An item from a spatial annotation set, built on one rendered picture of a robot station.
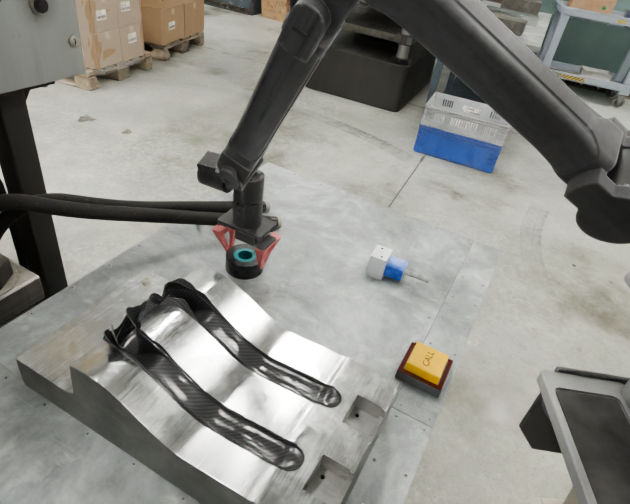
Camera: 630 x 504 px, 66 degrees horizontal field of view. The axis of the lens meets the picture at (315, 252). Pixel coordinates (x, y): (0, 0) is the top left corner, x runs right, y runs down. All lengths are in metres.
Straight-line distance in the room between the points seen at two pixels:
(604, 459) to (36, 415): 0.73
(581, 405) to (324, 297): 0.53
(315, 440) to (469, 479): 1.18
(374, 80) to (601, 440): 4.07
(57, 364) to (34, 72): 0.60
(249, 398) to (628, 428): 0.45
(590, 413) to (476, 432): 1.31
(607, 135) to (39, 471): 0.79
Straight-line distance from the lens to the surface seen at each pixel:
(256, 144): 0.78
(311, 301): 0.97
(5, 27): 1.11
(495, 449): 1.91
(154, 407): 0.68
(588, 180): 0.57
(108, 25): 4.38
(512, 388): 2.13
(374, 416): 0.74
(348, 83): 4.58
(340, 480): 0.68
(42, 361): 0.82
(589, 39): 6.89
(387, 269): 1.05
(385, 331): 0.95
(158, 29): 5.07
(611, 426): 0.64
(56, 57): 1.18
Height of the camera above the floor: 1.45
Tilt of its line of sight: 36 degrees down
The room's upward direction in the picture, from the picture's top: 9 degrees clockwise
